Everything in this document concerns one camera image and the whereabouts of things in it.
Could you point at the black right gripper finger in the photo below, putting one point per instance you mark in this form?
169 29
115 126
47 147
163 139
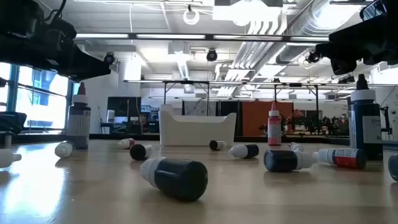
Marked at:
325 50
343 66

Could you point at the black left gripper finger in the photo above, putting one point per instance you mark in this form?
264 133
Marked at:
76 75
93 67

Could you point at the large dark bottle maroon tip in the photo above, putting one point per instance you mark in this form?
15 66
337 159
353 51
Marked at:
78 124

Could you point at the large blue bottle black tip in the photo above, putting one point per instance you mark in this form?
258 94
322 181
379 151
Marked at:
368 124

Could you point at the small red labelled dropper bottle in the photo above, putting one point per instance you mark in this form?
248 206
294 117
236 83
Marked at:
342 158

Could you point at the large red bottle red tip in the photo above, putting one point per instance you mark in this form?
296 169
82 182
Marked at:
274 130

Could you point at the small dark green dropper bottle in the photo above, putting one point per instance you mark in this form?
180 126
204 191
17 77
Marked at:
7 157

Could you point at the small dark blue dropper bottle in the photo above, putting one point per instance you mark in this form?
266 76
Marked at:
281 160

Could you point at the large glass window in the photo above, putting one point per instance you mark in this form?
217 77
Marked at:
46 105

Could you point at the red desk lamp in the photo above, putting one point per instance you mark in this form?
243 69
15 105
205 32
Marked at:
298 113

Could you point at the black tripod stand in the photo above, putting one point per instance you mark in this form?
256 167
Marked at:
386 118

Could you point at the person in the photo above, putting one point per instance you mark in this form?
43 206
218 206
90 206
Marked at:
143 119

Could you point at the black office chair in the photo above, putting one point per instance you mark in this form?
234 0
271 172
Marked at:
12 123

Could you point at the overhead LED light bar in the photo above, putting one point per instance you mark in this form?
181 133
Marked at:
171 36

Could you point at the white ceiling air unit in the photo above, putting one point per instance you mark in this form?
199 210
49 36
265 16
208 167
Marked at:
245 14

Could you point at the orange partition panel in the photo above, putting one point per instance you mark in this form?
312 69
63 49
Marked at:
255 118

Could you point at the black ceiling-mounted camera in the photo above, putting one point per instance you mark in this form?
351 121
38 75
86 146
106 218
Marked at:
211 55
109 58
313 57

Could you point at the silver ventilation duct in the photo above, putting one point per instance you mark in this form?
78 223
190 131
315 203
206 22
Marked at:
311 21

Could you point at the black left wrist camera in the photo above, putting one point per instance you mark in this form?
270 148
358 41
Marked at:
62 32

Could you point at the black background rig frame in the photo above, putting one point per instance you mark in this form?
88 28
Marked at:
186 82
295 84

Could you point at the black wall screen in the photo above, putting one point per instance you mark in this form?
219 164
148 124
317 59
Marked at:
124 105

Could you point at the black aluminium table frame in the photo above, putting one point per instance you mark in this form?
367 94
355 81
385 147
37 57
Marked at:
93 136

